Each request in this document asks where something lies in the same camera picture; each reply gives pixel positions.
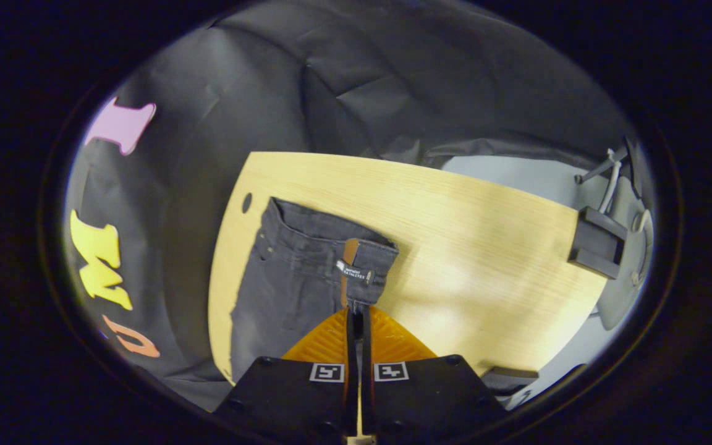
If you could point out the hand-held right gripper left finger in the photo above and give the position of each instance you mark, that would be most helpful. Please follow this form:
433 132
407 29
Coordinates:
282 395

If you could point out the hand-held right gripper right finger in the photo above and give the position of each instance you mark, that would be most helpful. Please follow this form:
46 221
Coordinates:
430 395

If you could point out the black jeans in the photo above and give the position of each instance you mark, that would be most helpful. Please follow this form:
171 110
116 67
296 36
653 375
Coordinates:
294 278

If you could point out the black table clamp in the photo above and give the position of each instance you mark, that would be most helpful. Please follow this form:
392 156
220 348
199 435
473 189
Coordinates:
507 374
597 244

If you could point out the grey chair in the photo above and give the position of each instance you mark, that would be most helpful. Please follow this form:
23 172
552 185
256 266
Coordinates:
622 290

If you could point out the grey stand rod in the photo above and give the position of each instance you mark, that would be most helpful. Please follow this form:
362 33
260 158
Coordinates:
603 167

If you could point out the black backdrop cloth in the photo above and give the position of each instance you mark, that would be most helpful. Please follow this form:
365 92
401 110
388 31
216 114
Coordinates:
269 93

